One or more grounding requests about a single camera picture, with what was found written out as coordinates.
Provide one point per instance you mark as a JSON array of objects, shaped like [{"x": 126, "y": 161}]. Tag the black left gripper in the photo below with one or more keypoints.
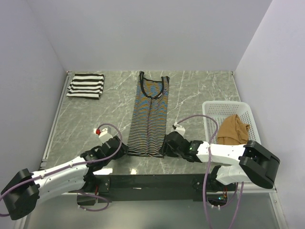
[{"x": 124, "y": 150}]

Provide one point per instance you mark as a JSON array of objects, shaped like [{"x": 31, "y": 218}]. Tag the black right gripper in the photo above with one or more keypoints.
[{"x": 167, "y": 151}]

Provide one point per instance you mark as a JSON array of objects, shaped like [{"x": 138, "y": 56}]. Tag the thin striped tank top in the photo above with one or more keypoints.
[{"x": 149, "y": 117}]

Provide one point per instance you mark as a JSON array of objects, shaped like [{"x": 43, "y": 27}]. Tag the wide striped tank top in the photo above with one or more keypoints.
[{"x": 86, "y": 85}]

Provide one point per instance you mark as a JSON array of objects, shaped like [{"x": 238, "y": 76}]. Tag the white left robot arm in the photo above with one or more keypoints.
[{"x": 28, "y": 189}]

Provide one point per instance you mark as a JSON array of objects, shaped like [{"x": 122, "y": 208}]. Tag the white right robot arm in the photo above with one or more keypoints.
[{"x": 236, "y": 163}]

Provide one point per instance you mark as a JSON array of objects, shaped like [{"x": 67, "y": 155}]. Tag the tan brown tank top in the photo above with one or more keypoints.
[{"x": 233, "y": 131}]

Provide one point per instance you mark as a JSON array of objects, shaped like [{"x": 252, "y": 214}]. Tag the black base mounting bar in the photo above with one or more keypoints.
[{"x": 146, "y": 187}]

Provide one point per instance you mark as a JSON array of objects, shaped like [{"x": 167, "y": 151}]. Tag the white plastic laundry basket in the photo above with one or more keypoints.
[{"x": 218, "y": 111}]

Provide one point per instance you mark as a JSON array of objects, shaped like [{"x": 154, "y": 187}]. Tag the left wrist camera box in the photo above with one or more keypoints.
[{"x": 104, "y": 135}]

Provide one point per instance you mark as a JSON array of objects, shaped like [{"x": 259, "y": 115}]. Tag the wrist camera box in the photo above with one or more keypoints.
[
  {"x": 104, "y": 135},
  {"x": 179, "y": 129}
]

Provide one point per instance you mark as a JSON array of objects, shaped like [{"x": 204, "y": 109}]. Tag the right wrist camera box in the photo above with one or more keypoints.
[{"x": 179, "y": 129}]

